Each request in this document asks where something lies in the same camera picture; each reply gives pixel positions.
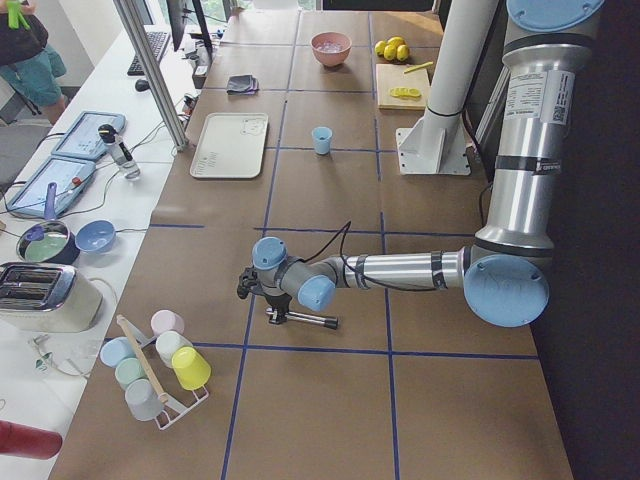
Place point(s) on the blue bowl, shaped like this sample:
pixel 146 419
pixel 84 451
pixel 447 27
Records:
pixel 96 237

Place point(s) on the white cup rack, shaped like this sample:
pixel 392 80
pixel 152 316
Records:
pixel 174 409

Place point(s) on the blue teach pendant far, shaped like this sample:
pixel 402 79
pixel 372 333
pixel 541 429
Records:
pixel 82 140

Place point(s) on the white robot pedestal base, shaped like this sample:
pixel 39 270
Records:
pixel 435 145

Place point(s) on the lemon slices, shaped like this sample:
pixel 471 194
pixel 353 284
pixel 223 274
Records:
pixel 405 92

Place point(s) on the black monitor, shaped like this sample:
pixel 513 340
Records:
pixel 178 12

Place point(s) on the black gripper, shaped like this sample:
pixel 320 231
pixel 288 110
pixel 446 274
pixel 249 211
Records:
pixel 277 301

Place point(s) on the person in dark shirt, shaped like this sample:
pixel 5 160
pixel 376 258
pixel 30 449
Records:
pixel 29 63

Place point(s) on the light blue plastic cup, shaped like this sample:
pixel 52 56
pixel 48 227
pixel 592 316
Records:
pixel 322 138

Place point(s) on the black computer mouse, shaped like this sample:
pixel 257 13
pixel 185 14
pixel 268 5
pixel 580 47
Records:
pixel 141 85

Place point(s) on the blue teach pendant near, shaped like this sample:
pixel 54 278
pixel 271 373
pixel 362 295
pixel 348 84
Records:
pixel 57 183

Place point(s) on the blue teach pendant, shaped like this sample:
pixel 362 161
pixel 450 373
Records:
pixel 57 183
pixel 82 140

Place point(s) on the aluminium frame post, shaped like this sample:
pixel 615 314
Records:
pixel 135 29

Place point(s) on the yellow plastic knife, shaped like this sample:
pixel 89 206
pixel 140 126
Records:
pixel 417 67

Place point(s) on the yellow cup on rack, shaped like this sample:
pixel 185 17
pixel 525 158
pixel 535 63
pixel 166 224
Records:
pixel 191 368

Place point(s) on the grey folded cloth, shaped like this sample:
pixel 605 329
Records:
pixel 242 85

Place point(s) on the green cup on rack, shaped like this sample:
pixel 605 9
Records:
pixel 127 371

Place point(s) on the white cup on rack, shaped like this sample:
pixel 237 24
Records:
pixel 168 343

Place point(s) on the clear water bottle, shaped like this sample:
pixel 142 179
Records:
pixel 119 152

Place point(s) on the wooden cutting board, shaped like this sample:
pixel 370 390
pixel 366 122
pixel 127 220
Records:
pixel 390 76

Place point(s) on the red bottle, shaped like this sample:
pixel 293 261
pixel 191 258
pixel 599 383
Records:
pixel 29 442

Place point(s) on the pink cup on rack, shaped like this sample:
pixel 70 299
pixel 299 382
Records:
pixel 166 320

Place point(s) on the blue cup on rack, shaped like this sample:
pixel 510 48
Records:
pixel 115 351

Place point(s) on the pink bowl of ice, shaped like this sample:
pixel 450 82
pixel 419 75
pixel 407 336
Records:
pixel 331 48

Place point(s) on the blue saucepan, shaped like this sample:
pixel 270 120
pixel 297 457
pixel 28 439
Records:
pixel 49 241

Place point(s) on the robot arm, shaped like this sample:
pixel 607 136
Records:
pixel 502 273

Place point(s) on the cream bear tray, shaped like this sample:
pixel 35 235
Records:
pixel 230 146

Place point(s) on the yellow lemon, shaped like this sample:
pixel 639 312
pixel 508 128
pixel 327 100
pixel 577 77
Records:
pixel 390 53
pixel 380 47
pixel 396 41
pixel 402 53

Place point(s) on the grey cup on rack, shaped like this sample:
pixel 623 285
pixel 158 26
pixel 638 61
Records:
pixel 142 400

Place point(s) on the steel muddler black tip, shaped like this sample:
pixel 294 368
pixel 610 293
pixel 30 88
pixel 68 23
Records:
pixel 326 322

